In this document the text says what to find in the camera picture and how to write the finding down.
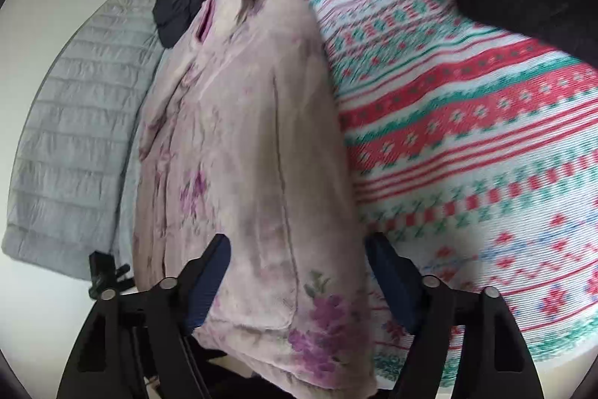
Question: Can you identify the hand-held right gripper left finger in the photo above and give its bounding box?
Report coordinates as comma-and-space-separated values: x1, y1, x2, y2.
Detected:
56, 233, 232, 399

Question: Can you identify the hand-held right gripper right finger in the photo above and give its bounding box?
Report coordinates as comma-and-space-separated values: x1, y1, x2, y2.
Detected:
364, 233, 545, 399

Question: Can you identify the pink floral padded jacket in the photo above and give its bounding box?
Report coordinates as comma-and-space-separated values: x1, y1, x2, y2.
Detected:
131, 0, 379, 395

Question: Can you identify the grey quilted headboard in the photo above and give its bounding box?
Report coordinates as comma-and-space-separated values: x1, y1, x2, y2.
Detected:
0, 0, 164, 280

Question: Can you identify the red green patterned blanket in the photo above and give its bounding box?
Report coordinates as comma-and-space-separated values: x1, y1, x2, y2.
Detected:
275, 0, 598, 387

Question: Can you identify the black garment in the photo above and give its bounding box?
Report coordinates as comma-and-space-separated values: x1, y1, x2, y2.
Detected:
154, 0, 220, 49

